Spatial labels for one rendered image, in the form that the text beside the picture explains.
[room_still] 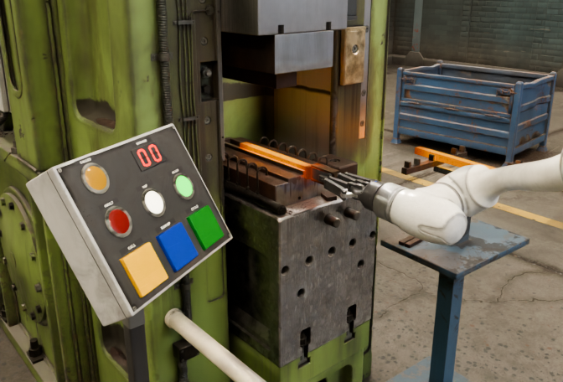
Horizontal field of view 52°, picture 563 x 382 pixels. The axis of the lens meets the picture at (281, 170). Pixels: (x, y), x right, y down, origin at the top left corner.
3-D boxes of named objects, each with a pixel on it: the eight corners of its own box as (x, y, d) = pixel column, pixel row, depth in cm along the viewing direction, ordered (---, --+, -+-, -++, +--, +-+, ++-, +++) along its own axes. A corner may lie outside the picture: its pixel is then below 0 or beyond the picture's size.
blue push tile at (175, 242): (199, 254, 113) (181, 221, 113) (177, 271, 107) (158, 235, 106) (193, 257, 114) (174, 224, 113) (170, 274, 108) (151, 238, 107)
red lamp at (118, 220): (136, 232, 102) (134, 209, 100) (111, 239, 99) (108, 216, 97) (127, 226, 104) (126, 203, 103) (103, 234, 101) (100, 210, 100)
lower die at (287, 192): (329, 192, 164) (330, 163, 162) (275, 209, 152) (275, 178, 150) (241, 158, 195) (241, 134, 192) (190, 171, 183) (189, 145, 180)
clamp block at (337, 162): (358, 183, 172) (359, 162, 170) (338, 189, 167) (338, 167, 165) (329, 172, 181) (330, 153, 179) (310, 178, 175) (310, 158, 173)
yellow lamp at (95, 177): (113, 189, 101) (111, 166, 100) (87, 195, 98) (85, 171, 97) (105, 184, 103) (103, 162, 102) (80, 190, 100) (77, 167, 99)
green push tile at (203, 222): (225, 235, 122) (208, 204, 121) (206, 249, 115) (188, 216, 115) (218, 238, 123) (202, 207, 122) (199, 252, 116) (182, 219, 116)
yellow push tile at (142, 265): (169, 277, 105) (149, 241, 104) (143, 296, 98) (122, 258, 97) (162, 280, 106) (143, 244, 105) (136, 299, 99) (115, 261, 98)
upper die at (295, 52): (333, 67, 153) (333, 30, 150) (275, 74, 141) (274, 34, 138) (239, 52, 184) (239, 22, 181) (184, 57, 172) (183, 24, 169)
